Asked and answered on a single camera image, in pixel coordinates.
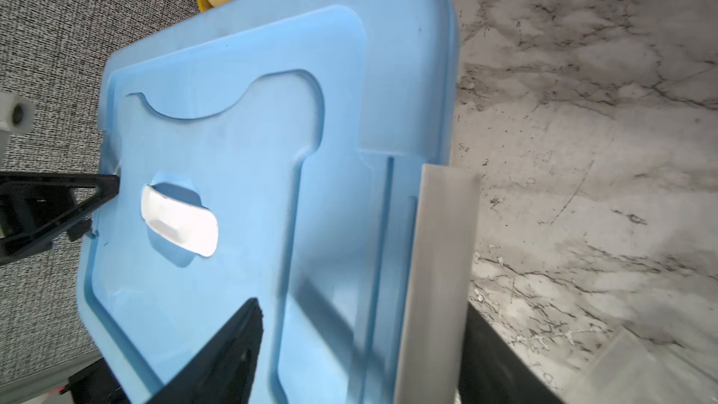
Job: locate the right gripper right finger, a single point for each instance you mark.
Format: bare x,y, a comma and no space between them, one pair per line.
492,373

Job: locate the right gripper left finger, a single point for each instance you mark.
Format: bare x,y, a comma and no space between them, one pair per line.
224,369

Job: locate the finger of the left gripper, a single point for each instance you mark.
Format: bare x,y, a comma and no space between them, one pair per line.
36,208

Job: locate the white plastic storage bin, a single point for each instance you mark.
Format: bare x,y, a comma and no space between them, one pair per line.
438,290

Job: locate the blue plastic bin lid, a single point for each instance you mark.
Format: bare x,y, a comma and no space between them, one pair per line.
269,150

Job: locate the blue-capped test tube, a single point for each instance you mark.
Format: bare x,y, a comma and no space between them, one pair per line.
632,370

